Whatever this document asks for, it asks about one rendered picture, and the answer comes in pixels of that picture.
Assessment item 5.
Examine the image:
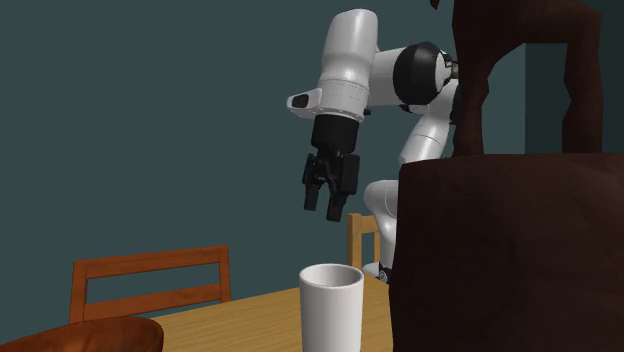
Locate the white cup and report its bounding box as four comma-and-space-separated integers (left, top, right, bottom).
298, 263, 366, 352

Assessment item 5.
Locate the light wooden chair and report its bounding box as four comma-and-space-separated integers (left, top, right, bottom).
346, 212, 382, 272

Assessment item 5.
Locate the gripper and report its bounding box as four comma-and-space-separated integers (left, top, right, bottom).
301, 113, 361, 223

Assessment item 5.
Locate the light wooden table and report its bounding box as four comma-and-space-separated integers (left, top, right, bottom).
146, 273, 395, 352

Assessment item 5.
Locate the dark brown sculpture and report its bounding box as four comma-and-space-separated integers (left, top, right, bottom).
389, 0, 624, 352

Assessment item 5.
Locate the brown round bowl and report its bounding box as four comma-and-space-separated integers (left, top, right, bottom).
0, 316, 165, 352

